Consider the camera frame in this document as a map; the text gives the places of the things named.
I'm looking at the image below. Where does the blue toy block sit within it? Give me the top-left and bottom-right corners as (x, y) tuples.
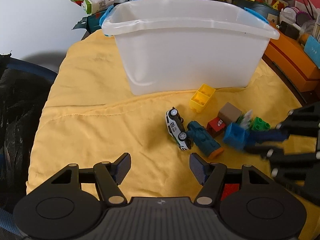
(223, 122), (249, 151)

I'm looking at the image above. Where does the white black toy police car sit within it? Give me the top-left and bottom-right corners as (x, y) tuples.
(165, 107), (193, 151)

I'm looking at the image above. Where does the green duplo brick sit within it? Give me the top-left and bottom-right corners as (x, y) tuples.
(250, 117), (271, 132)

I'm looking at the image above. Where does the green white flower brick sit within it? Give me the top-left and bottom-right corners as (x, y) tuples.
(236, 109), (253, 130)

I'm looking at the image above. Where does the teal cylinder toy orange end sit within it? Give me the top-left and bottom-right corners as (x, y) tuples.
(187, 121), (224, 159)

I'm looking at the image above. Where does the red toy block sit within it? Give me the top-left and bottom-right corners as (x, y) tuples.
(206, 117), (226, 138)

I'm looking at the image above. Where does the tan wooden cube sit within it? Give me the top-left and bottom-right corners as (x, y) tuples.
(217, 102), (242, 126)

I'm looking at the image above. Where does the yellow cloth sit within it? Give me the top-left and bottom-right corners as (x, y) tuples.
(26, 28), (320, 240)

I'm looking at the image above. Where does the yellow duplo brick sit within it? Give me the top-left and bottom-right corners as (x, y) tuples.
(189, 83), (216, 113)

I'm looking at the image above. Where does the orange box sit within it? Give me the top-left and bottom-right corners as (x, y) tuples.
(265, 33), (319, 92)

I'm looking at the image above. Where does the light blue tissue box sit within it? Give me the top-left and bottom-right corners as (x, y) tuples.
(304, 36), (320, 69)

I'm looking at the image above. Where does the small black box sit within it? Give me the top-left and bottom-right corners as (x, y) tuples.
(278, 21), (300, 40)

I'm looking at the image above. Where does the dark blue black bag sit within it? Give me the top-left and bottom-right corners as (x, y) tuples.
(1, 54), (57, 239)

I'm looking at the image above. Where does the translucent white plastic bin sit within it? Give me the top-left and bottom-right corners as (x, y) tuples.
(101, 0), (279, 95)

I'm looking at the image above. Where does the teal cardboard box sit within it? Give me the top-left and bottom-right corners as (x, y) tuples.
(73, 10), (106, 34)

